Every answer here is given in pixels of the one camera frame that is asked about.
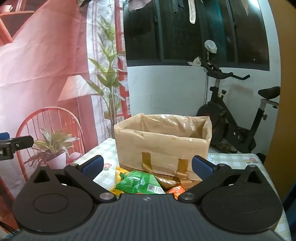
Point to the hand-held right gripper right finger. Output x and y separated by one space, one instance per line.
202 168

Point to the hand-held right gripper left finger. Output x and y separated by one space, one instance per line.
93 165

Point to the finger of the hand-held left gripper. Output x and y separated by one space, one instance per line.
22 141

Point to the crumpled white tissue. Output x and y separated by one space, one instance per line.
195 62

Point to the grey hanging cloth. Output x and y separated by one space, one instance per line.
138 5

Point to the orange wooden door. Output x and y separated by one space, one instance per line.
285 104

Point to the printed wall backdrop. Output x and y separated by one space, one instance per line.
46 76

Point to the white plastic bag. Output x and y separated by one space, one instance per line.
211 45

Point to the dark window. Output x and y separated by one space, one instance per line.
180 37

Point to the brown sandal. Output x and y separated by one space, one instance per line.
225 147

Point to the plastic-lined cardboard box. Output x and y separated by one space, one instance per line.
161 148

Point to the dark hanging cloth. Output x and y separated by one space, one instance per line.
177 5

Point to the black exercise bike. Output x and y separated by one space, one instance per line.
222 115

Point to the yellow snack packet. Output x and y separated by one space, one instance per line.
118 173

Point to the green snack packet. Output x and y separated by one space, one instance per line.
141 183

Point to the metal pole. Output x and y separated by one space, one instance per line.
206 85

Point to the orange snack packet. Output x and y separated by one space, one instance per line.
174 191

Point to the checked tablecloth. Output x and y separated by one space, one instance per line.
231 160

